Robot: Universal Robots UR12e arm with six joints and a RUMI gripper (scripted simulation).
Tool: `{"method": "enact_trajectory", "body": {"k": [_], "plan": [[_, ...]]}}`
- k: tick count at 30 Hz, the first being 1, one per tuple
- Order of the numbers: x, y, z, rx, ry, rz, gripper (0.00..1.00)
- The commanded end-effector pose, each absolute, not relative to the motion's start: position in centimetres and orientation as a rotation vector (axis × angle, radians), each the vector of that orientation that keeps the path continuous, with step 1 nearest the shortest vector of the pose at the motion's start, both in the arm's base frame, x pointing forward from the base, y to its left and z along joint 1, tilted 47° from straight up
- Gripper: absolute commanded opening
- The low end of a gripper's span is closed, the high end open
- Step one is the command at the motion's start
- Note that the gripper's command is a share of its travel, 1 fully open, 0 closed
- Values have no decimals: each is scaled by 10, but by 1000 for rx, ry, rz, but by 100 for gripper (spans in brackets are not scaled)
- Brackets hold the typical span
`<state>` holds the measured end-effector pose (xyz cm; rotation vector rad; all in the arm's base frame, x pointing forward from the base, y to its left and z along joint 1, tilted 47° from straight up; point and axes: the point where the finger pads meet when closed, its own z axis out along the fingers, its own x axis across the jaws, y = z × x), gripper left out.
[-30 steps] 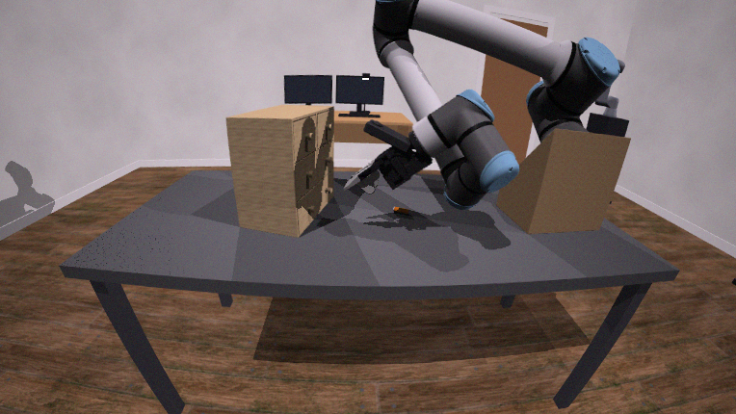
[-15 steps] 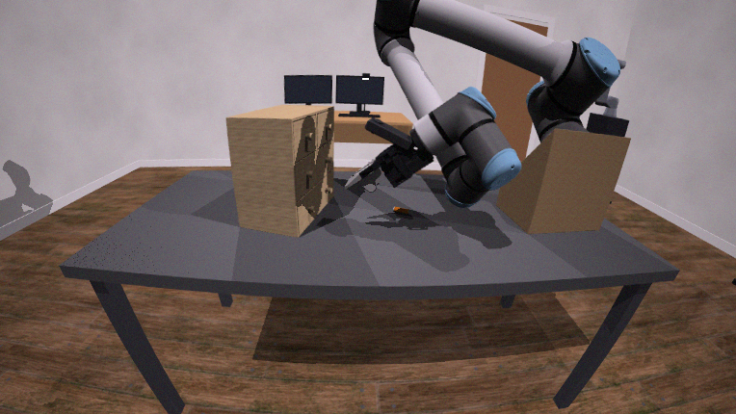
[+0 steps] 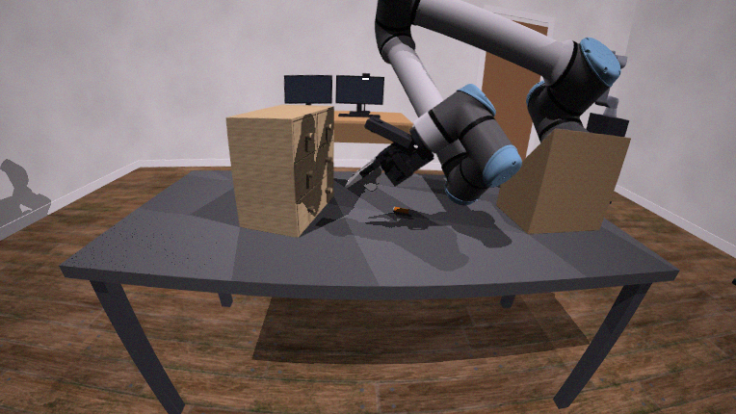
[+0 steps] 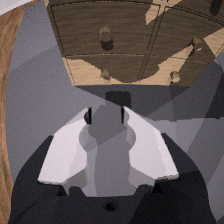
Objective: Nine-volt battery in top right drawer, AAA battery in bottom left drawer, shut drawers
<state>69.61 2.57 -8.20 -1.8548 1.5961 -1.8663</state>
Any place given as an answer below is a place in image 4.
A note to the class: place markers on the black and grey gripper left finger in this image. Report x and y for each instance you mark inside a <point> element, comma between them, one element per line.
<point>58,164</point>

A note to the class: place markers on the wooden chest of drawers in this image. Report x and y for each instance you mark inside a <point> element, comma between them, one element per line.
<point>162,5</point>

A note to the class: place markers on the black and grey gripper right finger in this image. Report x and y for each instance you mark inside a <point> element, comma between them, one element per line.
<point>155,159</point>

